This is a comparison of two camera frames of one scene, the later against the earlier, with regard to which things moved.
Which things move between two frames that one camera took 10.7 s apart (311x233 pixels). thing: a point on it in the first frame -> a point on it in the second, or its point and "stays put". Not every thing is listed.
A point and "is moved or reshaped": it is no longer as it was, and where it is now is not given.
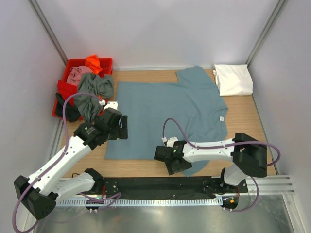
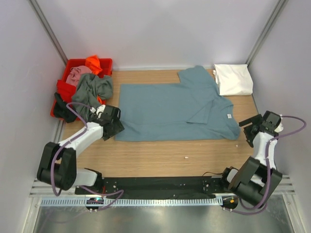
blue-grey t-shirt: x=193 y=103 is moved or reshaped
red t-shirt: x=66 y=90 stays put
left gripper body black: x=113 y=133 stays put
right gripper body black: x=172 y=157 -> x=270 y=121
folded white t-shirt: x=233 y=79 stays put
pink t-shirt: x=75 y=73 stays put
